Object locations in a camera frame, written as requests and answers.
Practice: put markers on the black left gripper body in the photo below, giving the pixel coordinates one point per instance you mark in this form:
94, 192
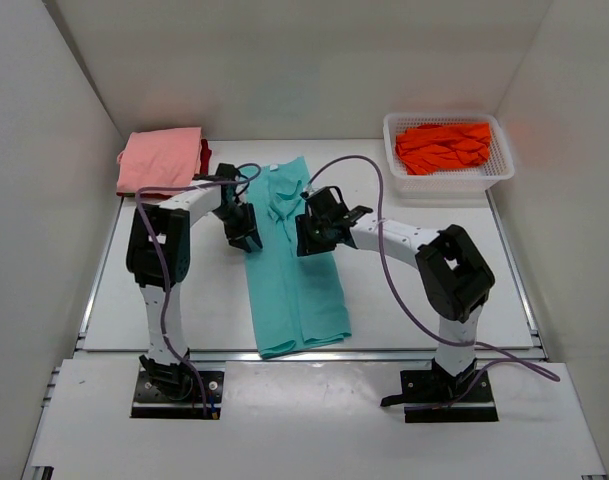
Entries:
238, 219

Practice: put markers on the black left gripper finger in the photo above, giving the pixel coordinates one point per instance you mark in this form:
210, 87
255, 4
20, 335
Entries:
238, 242
253, 241

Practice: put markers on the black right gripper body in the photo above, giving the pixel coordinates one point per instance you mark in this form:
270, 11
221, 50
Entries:
314, 237

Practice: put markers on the teal t shirt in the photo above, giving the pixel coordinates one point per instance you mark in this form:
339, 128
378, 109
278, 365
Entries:
297, 303

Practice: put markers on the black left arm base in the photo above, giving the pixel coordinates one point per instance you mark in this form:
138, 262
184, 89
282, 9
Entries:
173, 392

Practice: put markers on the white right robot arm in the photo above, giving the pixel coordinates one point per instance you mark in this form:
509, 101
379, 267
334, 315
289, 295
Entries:
455, 277

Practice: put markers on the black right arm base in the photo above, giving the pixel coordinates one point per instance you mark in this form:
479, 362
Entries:
426, 400

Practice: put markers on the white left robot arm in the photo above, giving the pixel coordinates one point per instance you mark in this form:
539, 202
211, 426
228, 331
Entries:
159, 255

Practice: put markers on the dark red folded t shirt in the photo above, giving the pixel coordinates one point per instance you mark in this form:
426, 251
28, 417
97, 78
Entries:
205, 160

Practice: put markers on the pink folded t shirt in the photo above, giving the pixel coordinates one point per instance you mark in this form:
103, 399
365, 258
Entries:
190, 133

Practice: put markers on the white plastic basket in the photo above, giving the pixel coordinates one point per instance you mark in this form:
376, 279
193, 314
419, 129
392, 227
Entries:
454, 182

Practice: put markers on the orange t shirt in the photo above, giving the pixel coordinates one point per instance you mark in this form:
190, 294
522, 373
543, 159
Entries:
431, 148

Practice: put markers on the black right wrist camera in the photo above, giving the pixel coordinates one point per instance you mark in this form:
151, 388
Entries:
327, 206

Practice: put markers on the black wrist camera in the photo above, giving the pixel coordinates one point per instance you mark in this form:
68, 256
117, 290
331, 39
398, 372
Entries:
227, 172
327, 206

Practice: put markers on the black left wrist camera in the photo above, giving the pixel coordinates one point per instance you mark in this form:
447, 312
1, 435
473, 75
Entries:
227, 172

